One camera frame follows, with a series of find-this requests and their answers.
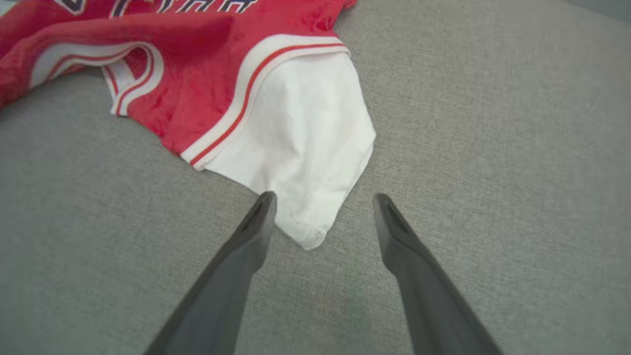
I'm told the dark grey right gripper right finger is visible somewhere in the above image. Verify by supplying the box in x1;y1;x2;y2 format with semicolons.
373;193;504;355

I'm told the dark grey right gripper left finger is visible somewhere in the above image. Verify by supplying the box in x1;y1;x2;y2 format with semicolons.
144;191;278;355

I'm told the red and white jersey shirt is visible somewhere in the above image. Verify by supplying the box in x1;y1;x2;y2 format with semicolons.
0;0;377;251

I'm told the grey fabric sofa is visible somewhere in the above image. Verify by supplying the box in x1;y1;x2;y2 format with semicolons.
0;0;631;355

